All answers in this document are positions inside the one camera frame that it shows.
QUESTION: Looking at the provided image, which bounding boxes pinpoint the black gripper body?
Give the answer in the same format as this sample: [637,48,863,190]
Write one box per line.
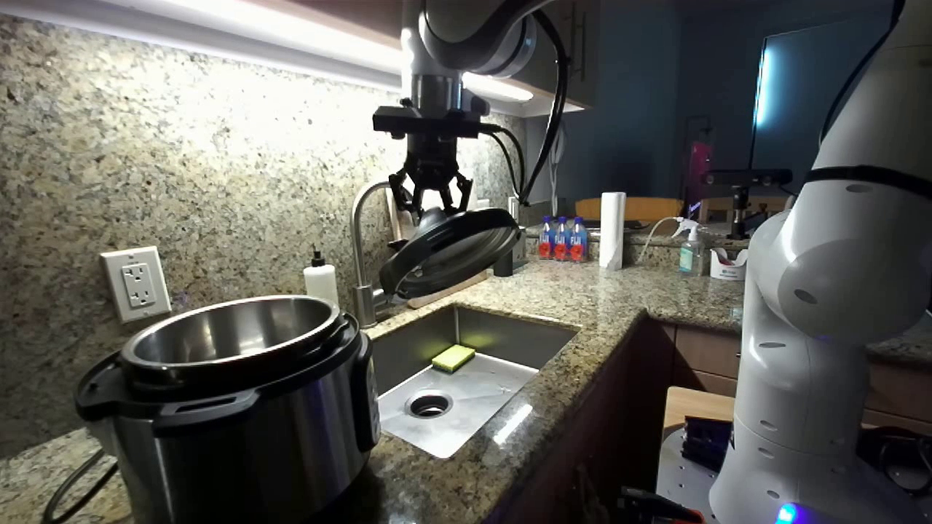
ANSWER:
[388,131,477,211]

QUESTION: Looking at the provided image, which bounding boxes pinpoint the black rice cooker lid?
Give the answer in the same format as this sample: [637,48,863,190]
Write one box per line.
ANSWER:
[377,203,524,304]

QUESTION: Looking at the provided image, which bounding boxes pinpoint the stainless steel sink basin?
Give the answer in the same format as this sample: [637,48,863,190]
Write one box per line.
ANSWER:
[365,301,582,462]

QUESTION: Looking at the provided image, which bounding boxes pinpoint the stainless steel rice cooker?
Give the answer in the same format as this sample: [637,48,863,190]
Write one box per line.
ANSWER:
[74,291,385,524]

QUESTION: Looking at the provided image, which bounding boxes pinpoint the brushed steel gooseneck faucet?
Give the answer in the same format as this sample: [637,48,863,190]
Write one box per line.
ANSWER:
[346,179,401,330]

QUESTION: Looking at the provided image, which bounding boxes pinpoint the white soap bottle black cap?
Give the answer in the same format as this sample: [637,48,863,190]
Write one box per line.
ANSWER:
[301,247,343,314]

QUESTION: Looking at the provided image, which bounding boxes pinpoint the white paper towel roll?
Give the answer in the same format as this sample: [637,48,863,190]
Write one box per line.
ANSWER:
[596,190,630,273]

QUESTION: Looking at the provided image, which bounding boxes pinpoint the yellow sponge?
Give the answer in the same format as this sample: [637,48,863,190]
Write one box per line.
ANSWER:
[429,342,477,375]

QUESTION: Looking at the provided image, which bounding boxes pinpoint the under-cabinet light strip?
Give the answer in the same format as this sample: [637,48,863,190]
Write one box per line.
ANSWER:
[0,0,535,104]

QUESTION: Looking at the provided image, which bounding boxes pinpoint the clear spray bottle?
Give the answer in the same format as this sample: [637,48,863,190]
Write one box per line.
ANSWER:
[677,212,707,280]

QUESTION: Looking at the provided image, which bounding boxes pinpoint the white mug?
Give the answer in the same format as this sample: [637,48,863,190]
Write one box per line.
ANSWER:
[707,244,742,285]

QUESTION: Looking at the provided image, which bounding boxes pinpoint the cardboard box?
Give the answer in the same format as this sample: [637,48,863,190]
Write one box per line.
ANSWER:
[662,384,741,433]

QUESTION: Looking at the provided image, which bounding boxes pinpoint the bright blue screen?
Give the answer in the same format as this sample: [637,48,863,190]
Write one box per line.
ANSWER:
[749,40,793,138]

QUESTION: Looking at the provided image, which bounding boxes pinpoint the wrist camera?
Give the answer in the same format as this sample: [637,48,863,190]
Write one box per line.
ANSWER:
[369,100,489,139]

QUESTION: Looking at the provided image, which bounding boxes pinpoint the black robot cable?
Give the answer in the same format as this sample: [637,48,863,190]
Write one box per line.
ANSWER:
[477,8,570,206]

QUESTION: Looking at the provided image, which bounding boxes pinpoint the white wall outlet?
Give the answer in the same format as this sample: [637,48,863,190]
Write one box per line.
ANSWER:
[100,244,174,326]

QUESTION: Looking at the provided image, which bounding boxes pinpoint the black cooker power cord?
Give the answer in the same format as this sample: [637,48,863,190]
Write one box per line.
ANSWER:
[39,448,123,524]

